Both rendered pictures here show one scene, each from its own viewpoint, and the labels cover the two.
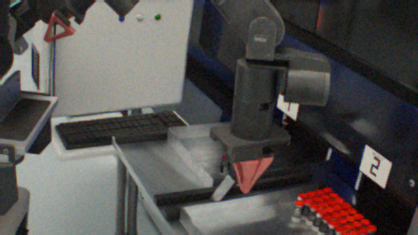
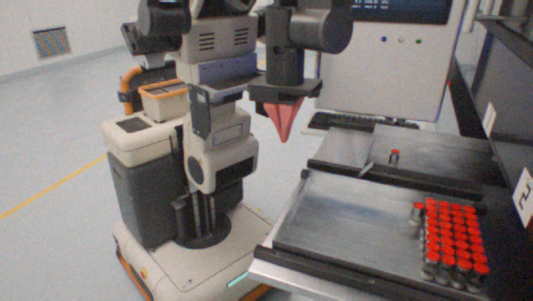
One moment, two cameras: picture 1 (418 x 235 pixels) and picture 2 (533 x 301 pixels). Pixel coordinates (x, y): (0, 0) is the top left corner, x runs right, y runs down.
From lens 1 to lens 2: 0.59 m
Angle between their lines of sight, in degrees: 50
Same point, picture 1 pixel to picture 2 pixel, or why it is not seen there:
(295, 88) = (295, 28)
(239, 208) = (367, 190)
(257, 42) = not seen: outside the picture
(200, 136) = (405, 138)
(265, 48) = not seen: outside the picture
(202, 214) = (329, 182)
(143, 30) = (403, 51)
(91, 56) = (355, 67)
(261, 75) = (271, 14)
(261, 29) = not seen: outside the picture
